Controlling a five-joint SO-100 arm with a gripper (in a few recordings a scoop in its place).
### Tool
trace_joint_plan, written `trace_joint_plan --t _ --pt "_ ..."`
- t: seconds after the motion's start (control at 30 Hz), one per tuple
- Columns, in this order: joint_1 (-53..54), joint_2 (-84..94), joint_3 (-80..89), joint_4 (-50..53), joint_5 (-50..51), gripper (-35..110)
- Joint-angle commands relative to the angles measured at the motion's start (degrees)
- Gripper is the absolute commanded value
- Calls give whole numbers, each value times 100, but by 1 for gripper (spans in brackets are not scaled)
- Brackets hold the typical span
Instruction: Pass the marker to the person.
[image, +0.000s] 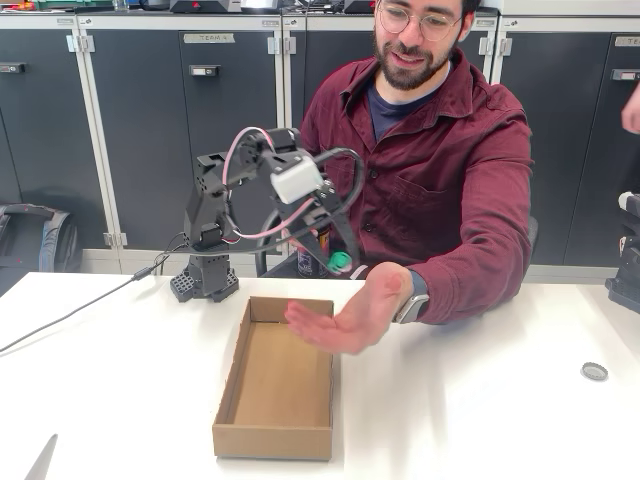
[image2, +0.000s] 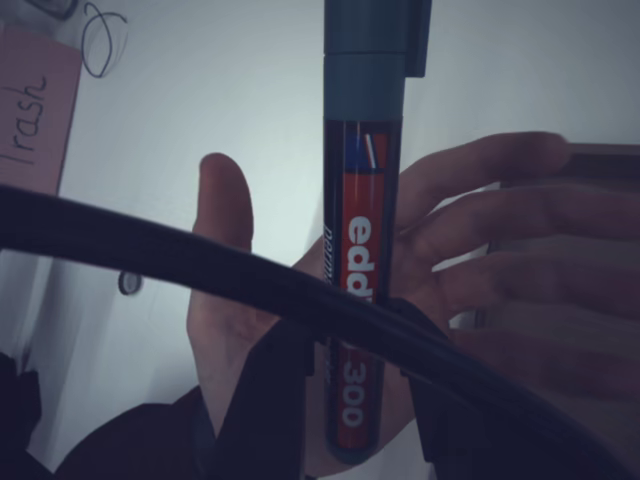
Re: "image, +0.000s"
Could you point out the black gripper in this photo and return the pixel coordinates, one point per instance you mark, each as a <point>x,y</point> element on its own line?
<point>320,216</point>

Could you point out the idle black robot arm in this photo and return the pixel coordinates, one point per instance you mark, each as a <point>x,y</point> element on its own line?
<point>627,280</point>

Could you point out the man's left hand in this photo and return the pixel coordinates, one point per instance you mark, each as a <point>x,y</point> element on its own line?
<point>360,320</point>

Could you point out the silver bottle cap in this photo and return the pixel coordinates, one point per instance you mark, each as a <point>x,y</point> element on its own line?
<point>594,371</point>

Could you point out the round metal-rimmed glasses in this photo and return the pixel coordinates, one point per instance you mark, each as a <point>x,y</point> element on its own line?
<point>425,22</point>

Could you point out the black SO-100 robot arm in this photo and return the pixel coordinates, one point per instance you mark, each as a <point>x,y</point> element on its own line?
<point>205,280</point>

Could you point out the green box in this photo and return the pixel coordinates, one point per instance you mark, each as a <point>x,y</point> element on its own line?
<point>70,4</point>

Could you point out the smartwatch with blue band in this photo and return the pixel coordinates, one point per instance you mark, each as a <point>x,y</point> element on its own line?
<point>412,302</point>

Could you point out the green edding marker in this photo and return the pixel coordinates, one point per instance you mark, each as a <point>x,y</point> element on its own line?
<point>340,262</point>

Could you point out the grey backpack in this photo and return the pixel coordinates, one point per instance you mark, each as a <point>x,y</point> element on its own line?
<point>55,240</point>

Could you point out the man in maroon jacket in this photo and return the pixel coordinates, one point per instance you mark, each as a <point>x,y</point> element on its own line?
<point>425,165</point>

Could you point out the brown beer bottle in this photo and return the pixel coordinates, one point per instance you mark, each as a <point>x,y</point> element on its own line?
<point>306,262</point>

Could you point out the grey pointed strip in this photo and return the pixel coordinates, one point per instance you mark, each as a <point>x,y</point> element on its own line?
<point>42,460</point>

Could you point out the clear drinking glass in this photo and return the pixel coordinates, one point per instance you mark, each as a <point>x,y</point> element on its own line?
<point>121,5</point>

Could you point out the grey team tape label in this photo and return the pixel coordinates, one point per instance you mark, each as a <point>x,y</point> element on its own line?
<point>210,38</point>
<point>627,42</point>

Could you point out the open brown cardboard box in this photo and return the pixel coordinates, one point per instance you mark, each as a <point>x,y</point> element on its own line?
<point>280,380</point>

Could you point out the black chair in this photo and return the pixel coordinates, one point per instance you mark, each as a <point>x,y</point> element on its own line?
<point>265,235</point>

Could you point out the man's left forearm maroon sleeve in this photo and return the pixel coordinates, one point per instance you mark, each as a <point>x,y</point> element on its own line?
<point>475,285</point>

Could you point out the bare bystander hand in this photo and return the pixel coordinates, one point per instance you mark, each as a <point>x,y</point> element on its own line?
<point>632,112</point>

